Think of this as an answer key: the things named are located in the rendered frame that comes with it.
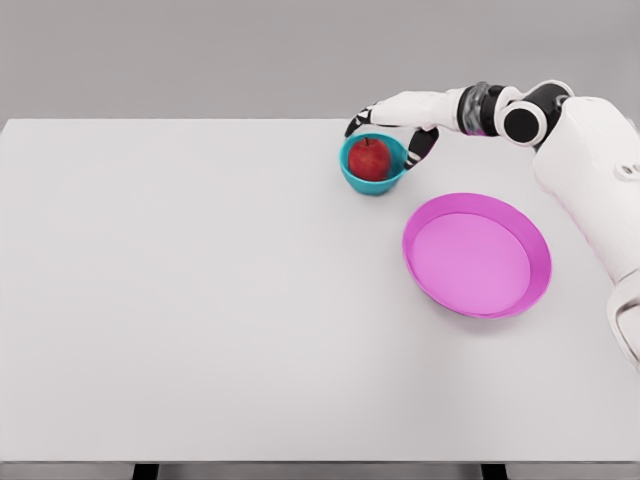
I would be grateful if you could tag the pink plate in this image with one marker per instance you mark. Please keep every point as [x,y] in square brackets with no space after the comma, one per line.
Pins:
[475,257]

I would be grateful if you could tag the red apple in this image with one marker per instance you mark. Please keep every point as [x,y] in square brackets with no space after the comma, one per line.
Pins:
[369,158]

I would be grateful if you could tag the blue bowl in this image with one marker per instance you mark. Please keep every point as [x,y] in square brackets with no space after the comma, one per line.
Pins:
[370,186]

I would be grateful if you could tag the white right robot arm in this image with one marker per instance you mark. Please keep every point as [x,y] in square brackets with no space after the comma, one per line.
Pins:
[575,165]

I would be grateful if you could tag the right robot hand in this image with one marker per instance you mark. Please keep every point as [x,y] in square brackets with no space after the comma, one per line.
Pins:
[400,112]

